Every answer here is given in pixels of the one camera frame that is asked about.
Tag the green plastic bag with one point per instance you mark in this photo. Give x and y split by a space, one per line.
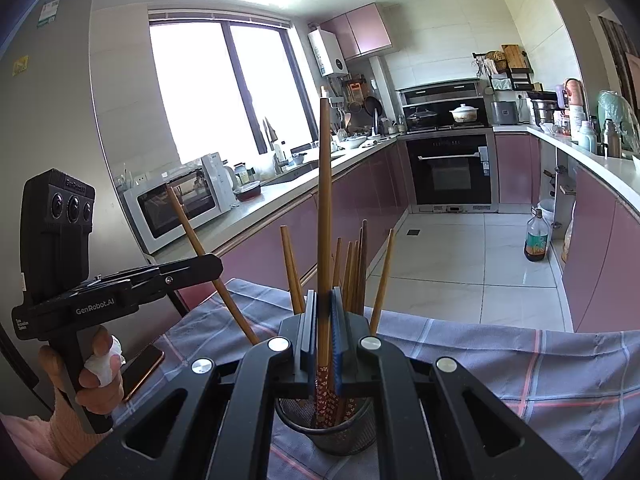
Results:
617 110

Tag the pink lower kitchen cabinets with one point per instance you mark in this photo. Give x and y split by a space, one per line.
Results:
595 260
350 200

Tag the white microwave oven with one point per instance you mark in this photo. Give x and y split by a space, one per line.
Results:
170 205

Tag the red patterned wooden chopstick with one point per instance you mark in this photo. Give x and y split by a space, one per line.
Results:
324 210

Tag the kitchen window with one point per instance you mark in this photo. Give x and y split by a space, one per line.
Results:
190 85

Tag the cooking oil bottle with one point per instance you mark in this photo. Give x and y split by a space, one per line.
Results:
536 242

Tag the tan wooden chopstick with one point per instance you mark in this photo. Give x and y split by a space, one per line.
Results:
382 280
187 227

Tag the pink kettle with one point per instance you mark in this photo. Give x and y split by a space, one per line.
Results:
575 92

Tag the pink upper wall cabinet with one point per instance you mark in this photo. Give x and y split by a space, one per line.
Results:
360 30

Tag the white bowl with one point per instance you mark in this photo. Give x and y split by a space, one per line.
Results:
353 142

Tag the black smartphone with gold edge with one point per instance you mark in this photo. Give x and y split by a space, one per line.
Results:
145 370

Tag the white wall water heater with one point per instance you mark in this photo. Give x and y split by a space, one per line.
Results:
327 55

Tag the bunch of tan chopsticks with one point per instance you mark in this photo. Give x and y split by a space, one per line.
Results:
290 270

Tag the white plastic bottle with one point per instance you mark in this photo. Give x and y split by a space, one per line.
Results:
586 137

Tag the steel steamer pot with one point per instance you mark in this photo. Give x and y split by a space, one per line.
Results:
543 110

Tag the glass jar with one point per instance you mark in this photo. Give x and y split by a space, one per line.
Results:
241 174

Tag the steel sink faucet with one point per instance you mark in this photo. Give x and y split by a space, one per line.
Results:
274 145

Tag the black wall storage rack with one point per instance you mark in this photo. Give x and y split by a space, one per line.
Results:
505 77

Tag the dark red bowl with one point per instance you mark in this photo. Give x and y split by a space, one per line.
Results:
247 192

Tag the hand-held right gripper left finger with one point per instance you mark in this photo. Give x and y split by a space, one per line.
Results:
312 340

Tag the grey refrigerator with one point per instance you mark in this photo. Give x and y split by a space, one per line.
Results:
55 110

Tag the person's left hand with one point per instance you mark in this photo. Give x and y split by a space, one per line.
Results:
97 390

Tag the built-in stove and oven unit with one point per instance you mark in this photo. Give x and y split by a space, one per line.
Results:
452 170

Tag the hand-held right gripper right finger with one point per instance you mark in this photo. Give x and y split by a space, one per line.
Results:
336 340

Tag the white casserole pot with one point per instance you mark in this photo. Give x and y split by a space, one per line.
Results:
466 113

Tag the grey plaid cloth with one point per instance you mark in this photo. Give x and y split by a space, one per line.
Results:
500 375

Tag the steel thermos bottle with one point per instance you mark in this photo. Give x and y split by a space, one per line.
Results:
612 140

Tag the black frying pan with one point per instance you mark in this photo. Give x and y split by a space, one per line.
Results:
372 106

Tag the wooden cutting board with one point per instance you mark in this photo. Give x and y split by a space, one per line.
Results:
513 56

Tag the black pot with glass lid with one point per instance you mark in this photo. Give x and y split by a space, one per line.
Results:
421 117

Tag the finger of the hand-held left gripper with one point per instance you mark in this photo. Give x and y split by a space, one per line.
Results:
195 270

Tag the black mesh chopstick holder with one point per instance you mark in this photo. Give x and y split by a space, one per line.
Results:
350 440

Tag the white bucket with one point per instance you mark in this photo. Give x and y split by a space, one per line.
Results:
546 211

